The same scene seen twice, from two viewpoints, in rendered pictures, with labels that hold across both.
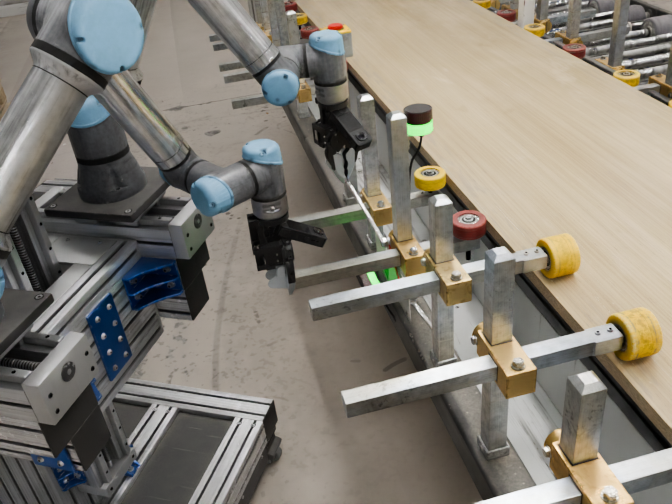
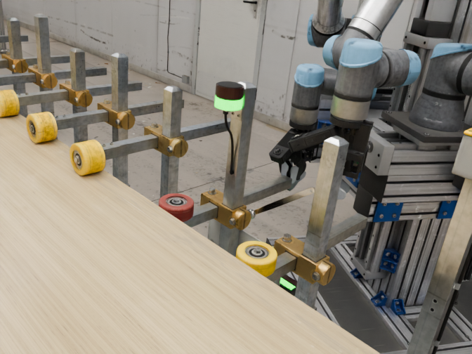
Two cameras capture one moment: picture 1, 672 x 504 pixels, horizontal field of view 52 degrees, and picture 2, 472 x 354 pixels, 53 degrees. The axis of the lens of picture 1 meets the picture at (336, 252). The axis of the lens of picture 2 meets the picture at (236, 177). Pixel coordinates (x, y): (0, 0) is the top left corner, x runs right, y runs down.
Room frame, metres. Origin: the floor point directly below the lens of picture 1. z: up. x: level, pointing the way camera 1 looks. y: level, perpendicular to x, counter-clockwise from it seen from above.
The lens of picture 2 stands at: (2.15, -0.77, 1.42)
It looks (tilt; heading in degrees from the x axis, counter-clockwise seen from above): 25 degrees down; 143
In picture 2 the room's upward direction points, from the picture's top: 6 degrees clockwise
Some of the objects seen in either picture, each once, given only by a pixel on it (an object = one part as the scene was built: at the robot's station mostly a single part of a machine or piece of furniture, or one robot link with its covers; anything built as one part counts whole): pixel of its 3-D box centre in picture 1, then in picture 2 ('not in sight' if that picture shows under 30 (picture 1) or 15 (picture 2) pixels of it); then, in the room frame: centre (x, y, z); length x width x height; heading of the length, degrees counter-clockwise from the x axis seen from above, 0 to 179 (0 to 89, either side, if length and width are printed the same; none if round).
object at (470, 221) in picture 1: (468, 238); (175, 220); (1.33, -0.31, 0.85); 0.08 x 0.08 x 0.11
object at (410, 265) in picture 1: (407, 250); (224, 210); (1.32, -0.16, 0.85); 0.13 x 0.06 x 0.05; 10
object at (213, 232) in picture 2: (391, 274); (243, 247); (1.37, -0.13, 0.75); 0.26 x 0.01 x 0.10; 10
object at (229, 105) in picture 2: (418, 125); (228, 101); (1.35, -0.20, 1.14); 0.06 x 0.06 x 0.02
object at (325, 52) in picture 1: (326, 57); (359, 69); (1.54, -0.03, 1.24); 0.09 x 0.08 x 0.11; 87
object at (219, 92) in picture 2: (418, 113); (230, 90); (1.35, -0.20, 1.16); 0.06 x 0.06 x 0.02
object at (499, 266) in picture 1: (496, 369); (120, 132); (0.85, -0.24, 0.90); 0.03 x 0.03 x 0.48; 10
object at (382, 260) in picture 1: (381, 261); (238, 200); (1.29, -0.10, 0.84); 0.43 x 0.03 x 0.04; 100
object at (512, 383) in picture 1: (502, 356); (116, 115); (0.83, -0.25, 0.95); 0.13 x 0.06 x 0.05; 10
